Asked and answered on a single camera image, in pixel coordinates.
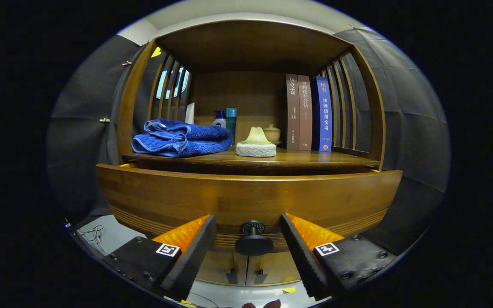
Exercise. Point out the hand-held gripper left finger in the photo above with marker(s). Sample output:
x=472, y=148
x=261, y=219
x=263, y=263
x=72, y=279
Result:
x=193, y=261

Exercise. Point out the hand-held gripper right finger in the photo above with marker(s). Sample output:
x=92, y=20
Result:
x=302, y=261

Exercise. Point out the wooden drawer with black knob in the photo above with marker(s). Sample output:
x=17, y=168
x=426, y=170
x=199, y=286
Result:
x=250, y=196

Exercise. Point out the green scrub brush white sponge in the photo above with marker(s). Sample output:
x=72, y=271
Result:
x=256, y=147

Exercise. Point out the wooden cabinet door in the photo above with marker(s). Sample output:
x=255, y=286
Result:
x=216, y=269
x=276, y=267

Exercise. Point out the wooden countertop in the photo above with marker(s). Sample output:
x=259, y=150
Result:
x=306, y=157

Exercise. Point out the wooden cabinet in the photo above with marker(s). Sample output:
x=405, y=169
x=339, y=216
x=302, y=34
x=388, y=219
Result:
x=250, y=47

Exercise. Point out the yellow tape piece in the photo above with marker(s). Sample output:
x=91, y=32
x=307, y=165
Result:
x=289, y=290

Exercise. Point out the blue folded towel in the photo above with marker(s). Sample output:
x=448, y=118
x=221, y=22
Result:
x=186, y=141

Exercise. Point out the beige lidded tea cup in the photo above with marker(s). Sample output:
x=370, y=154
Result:
x=273, y=133

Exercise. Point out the white lotion bottle blue cap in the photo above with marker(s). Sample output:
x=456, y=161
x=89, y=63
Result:
x=218, y=122

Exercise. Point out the teal clear bottle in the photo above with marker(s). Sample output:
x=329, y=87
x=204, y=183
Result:
x=231, y=122

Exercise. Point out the white tube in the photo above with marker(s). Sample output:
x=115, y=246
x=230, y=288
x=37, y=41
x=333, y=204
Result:
x=190, y=114

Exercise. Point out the blue book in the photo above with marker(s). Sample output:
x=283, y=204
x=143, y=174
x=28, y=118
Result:
x=324, y=115

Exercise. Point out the reddish brown book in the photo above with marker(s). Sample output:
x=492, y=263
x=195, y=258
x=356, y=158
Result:
x=305, y=111

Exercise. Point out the dark brown book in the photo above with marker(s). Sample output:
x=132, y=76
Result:
x=292, y=111

